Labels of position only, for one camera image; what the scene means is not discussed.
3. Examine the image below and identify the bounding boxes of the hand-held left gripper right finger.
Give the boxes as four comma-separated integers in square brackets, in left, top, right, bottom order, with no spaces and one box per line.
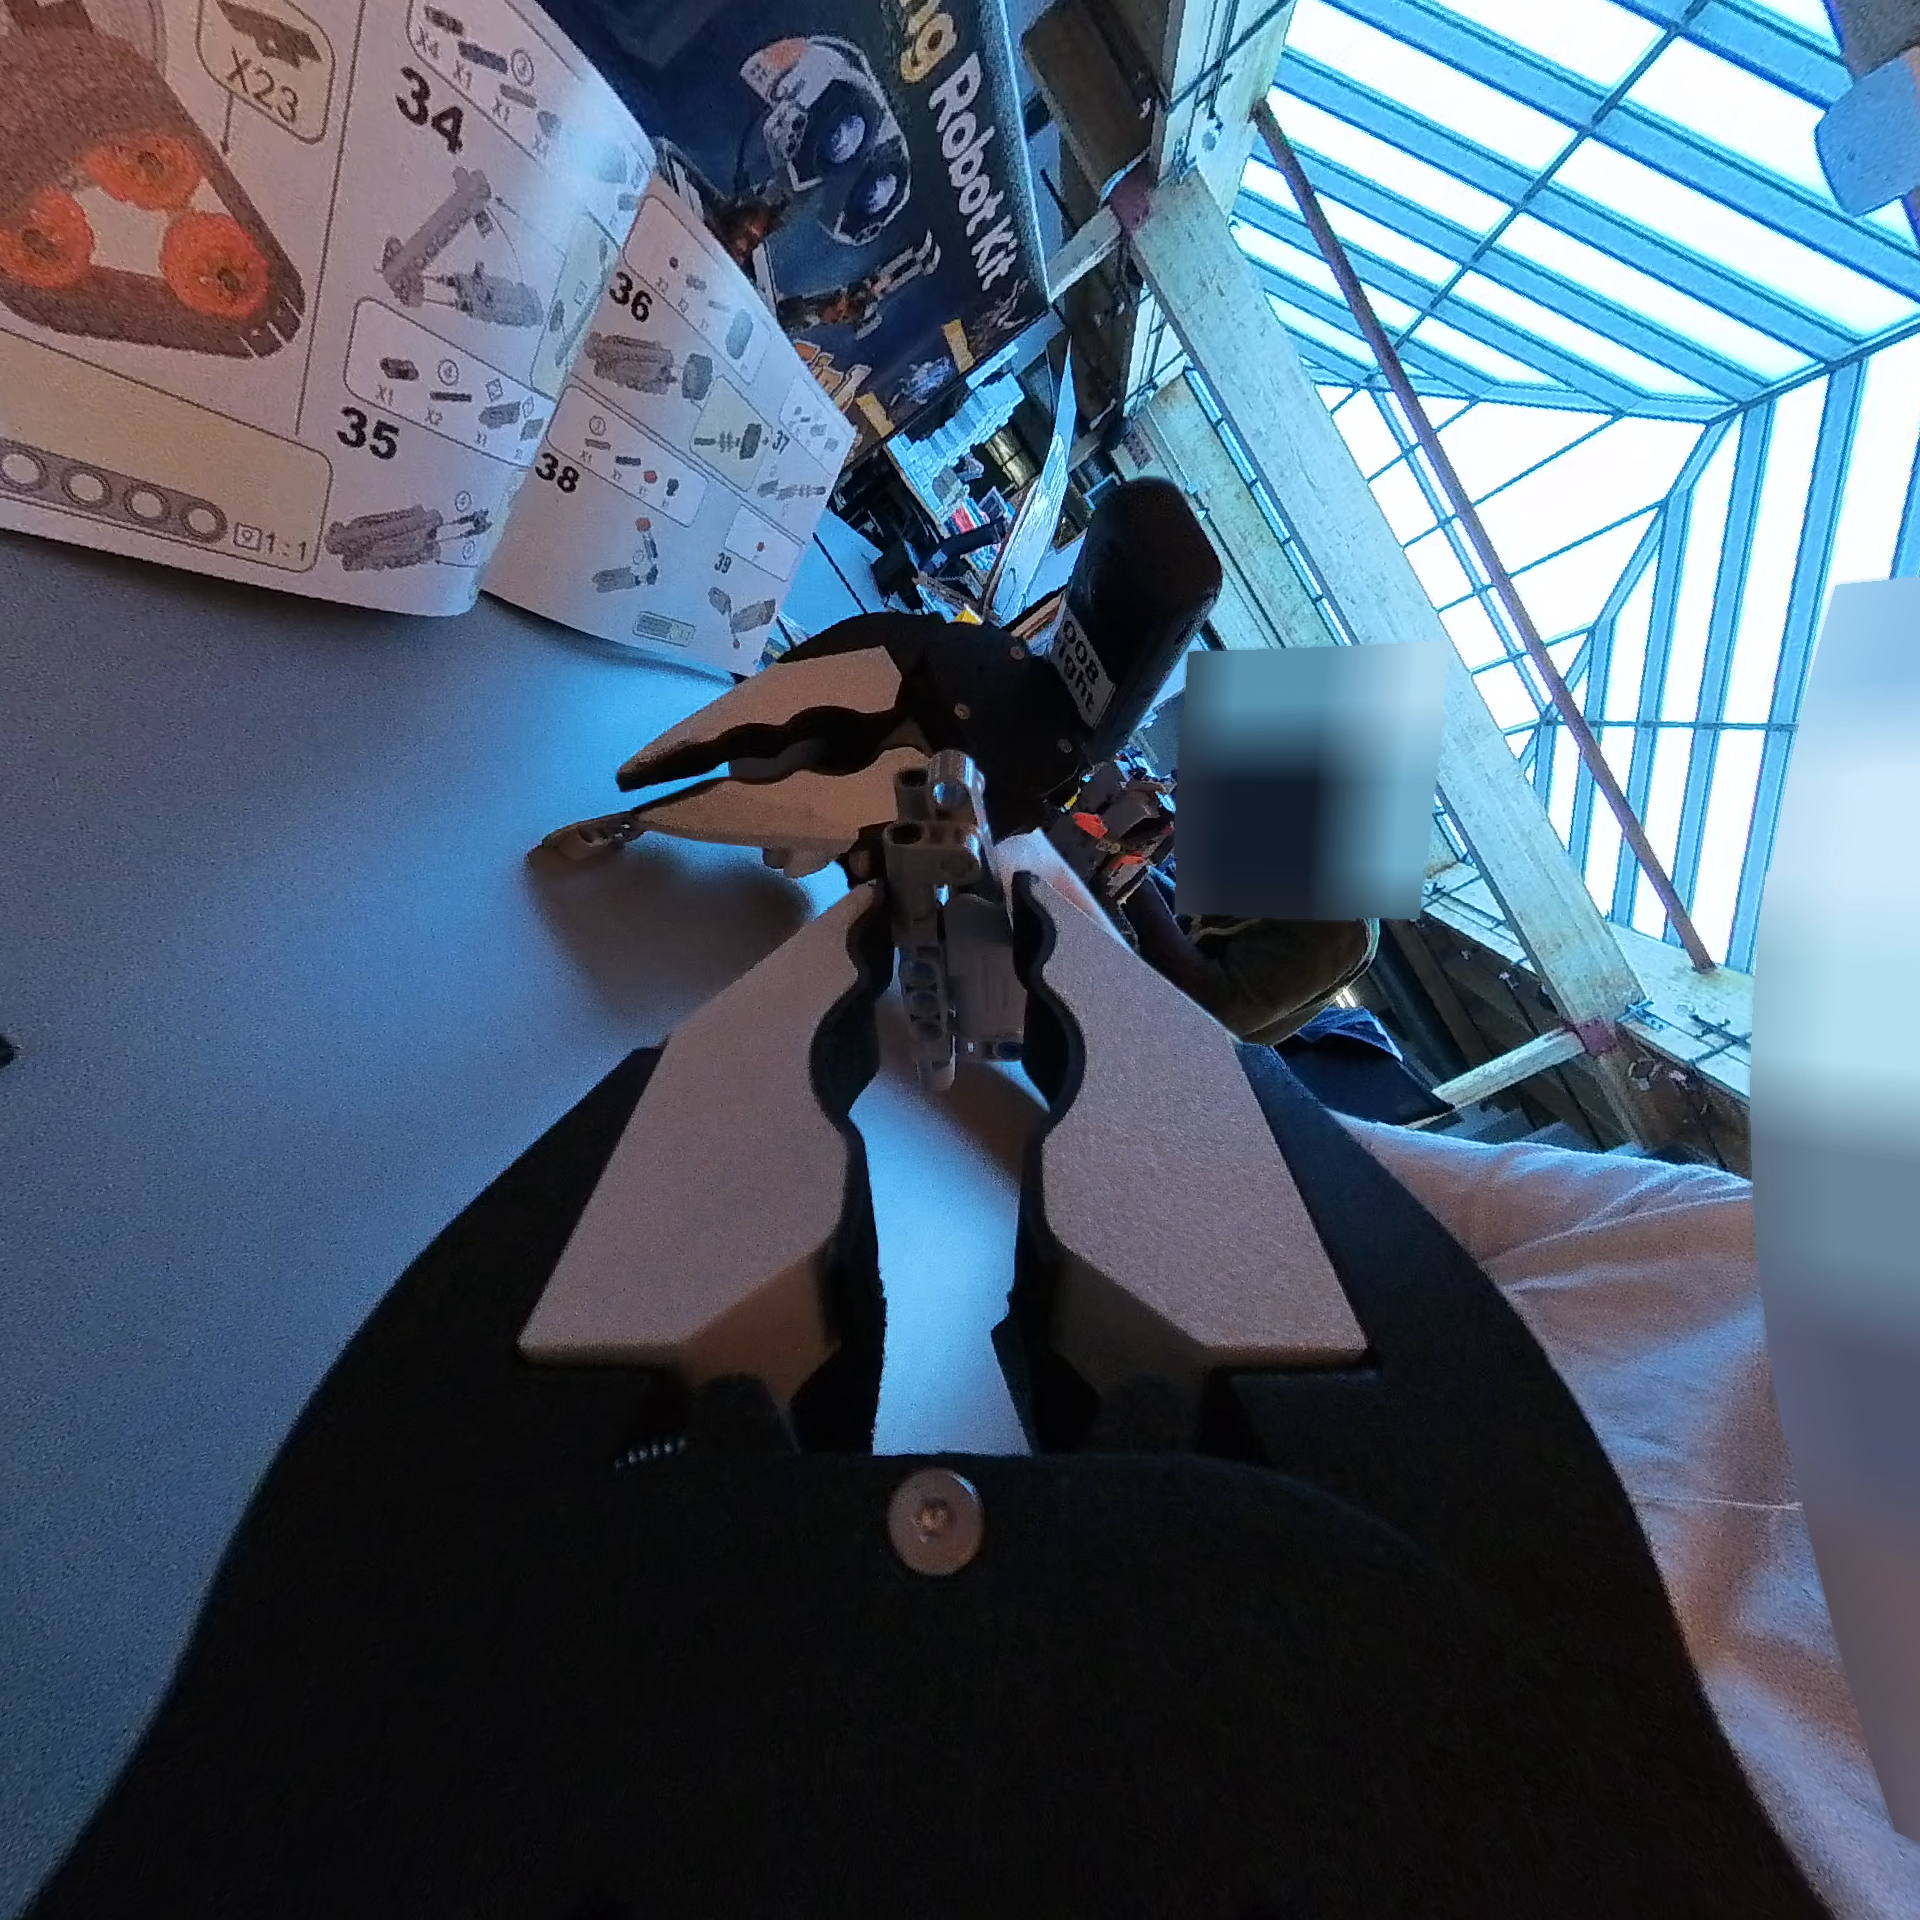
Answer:
[989,873,1368,1453]

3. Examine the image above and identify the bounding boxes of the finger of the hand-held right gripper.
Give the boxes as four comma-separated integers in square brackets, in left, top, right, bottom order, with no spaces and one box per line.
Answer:
[615,648,934,793]
[622,750,904,880]

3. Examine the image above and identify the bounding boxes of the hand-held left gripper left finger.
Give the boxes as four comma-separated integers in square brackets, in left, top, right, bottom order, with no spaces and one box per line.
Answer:
[516,886,890,1446]

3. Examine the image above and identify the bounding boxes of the grey toy brick assembly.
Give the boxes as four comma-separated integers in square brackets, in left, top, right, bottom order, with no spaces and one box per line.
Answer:
[877,750,1038,1096]

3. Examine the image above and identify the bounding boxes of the grey desk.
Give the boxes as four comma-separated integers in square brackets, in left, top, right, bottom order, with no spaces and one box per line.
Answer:
[0,527,1080,1907]

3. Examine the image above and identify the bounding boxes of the person's white shirt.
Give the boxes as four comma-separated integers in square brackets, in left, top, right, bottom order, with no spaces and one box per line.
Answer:
[1350,1118,1876,1920]

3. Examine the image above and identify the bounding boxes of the blue robot kit box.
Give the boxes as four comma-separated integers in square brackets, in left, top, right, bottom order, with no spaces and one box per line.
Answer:
[539,0,1051,453]

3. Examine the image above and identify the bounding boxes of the open instruction booklet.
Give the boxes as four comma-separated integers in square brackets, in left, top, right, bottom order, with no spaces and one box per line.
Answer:
[0,0,859,682]

